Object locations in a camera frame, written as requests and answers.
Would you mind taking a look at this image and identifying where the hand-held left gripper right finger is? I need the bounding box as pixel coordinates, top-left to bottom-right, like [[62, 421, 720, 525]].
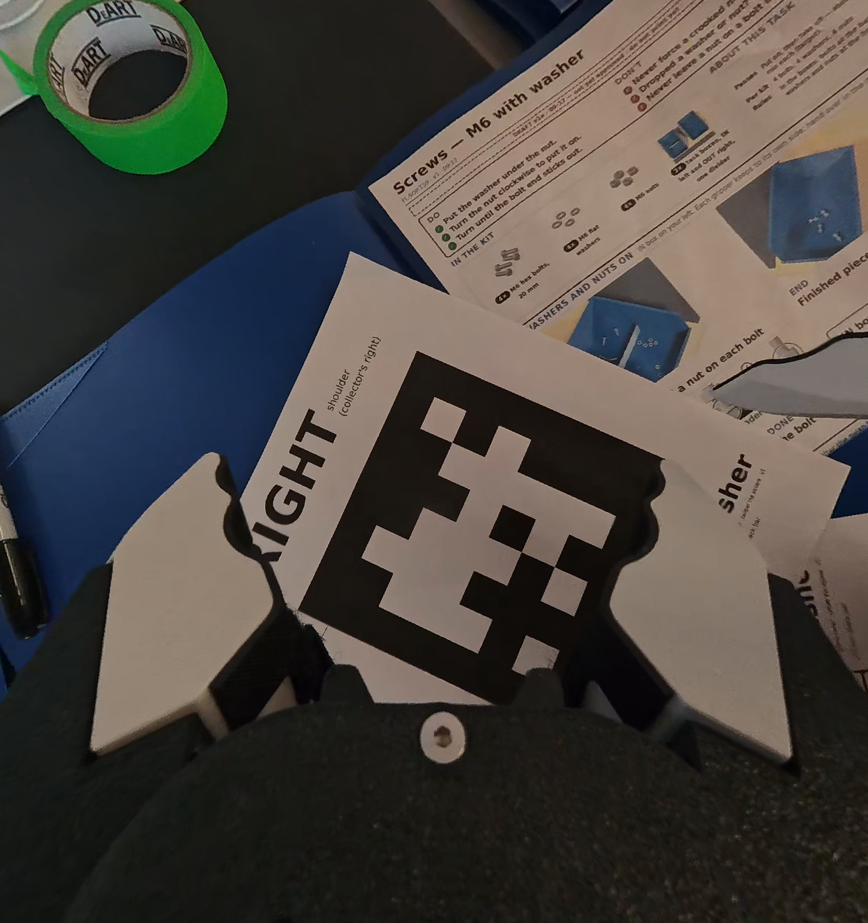
[[600, 460, 795, 765]]

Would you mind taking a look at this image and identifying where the white sheet with square tag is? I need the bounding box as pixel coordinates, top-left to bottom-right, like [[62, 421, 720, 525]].
[[242, 252, 852, 711], [766, 511, 868, 729]]

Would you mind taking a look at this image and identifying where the black marker pen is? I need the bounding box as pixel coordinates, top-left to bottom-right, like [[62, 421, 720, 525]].
[[0, 400, 51, 641]]

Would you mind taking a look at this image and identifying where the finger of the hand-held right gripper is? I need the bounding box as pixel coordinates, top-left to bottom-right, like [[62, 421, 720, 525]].
[[711, 333, 868, 421]]

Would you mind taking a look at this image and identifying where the white paper sheet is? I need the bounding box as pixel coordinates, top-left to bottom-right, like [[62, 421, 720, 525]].
[[0, 0, 52, 136]]

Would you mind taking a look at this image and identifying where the plain work desk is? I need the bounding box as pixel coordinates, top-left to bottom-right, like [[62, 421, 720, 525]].
[[0, 0, 528, 462]]

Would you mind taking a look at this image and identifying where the printed instruction sheet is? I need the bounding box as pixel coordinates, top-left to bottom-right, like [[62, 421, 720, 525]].
[[369, 0, 868, 457]]

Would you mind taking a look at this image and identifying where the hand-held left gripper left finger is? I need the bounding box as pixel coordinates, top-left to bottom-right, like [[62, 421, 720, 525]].
[[89, 453, 298, 757]]

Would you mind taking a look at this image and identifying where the blue plastic folder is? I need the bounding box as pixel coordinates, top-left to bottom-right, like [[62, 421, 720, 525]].
[[0, 0, 868, 751]]

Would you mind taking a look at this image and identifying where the green tape roll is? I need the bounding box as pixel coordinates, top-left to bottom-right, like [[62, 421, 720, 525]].
[[0, 0, 229, 175]]

